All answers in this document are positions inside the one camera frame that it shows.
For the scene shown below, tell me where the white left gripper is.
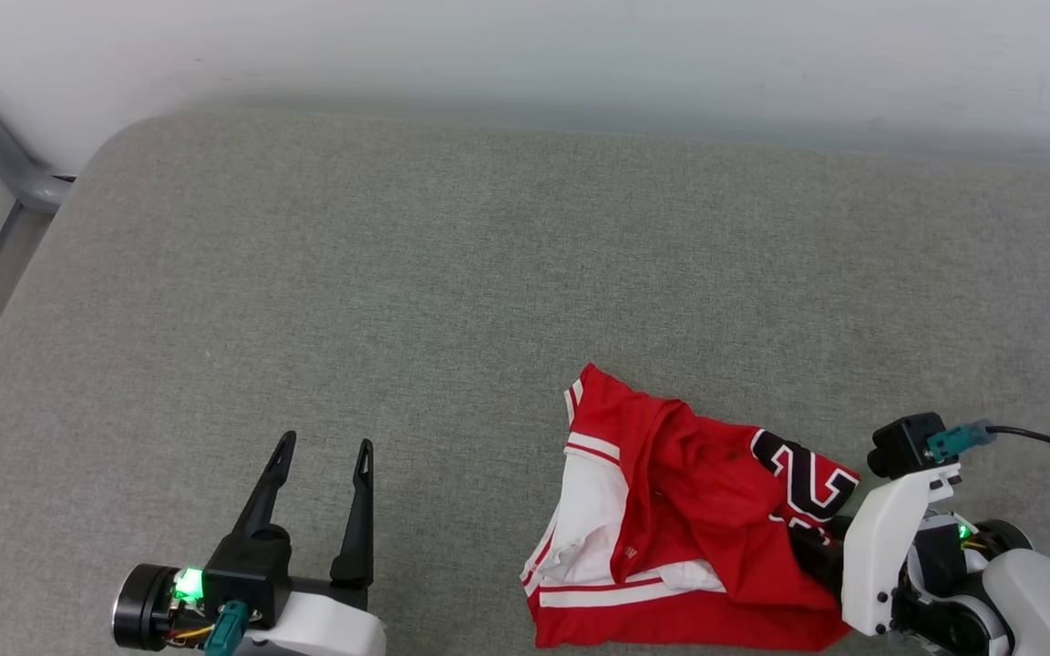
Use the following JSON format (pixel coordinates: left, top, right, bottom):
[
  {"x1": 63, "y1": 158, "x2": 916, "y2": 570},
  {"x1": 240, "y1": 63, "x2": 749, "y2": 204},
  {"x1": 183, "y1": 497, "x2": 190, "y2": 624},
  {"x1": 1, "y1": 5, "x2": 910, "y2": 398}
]
[{"x1": 112, "y1": 431, "x2": 387, "y2": 656}]

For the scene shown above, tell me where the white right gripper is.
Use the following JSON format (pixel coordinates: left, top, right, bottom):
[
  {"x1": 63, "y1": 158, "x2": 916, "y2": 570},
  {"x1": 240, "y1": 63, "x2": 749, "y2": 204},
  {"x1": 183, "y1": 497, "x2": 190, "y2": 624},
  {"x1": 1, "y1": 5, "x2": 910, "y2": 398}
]
[{"x1": 789, "y1": 463, "x2": 963, "y2": 637}]

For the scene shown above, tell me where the red white basketball jersey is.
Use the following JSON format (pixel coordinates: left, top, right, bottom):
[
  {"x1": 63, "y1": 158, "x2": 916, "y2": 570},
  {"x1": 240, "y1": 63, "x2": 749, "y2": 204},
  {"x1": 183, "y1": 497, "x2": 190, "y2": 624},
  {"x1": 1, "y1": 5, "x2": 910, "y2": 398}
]
[{"x1": 520, "y1": 363, "x2": 861, "y2": 653}]

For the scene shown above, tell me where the grey metal frame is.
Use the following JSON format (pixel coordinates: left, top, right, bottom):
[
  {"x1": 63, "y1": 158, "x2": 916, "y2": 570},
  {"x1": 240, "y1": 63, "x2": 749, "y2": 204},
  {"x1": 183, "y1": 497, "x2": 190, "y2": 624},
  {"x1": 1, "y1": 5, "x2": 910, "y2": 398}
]
[{"x1": 0, "y1": 50, "x2": 76, "y2": 367}]

